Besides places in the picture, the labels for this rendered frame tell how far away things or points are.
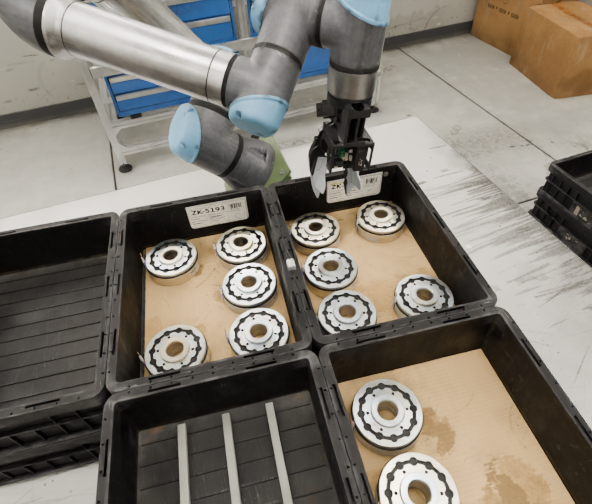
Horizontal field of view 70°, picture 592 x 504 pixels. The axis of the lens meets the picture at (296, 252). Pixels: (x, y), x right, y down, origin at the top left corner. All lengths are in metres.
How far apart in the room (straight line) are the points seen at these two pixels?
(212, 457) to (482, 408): 0.41
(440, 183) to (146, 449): 1.00
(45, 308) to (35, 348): 0.09
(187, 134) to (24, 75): 2.59
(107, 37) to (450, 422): 0.74
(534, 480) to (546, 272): 0.55
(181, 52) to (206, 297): 0.43
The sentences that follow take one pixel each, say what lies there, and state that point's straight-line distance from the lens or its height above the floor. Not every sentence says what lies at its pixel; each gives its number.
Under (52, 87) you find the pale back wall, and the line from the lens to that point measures 3.52.
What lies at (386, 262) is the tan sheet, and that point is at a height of 0.83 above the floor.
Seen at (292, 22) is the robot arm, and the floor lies 1.27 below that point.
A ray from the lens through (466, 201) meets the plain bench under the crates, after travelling 1.26.
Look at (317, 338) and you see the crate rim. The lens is 0.64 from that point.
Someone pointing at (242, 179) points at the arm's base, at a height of 0.85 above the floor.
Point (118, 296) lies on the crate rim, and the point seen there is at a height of 0.93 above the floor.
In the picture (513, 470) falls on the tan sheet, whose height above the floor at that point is 0.83.
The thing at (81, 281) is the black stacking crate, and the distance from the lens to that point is 0.97.
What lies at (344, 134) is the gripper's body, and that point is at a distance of 0.69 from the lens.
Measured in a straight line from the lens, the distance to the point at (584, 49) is 3.46.
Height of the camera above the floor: 1.48
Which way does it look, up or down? 47 degrees down
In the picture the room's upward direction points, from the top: 4 degrees counter-clockwise
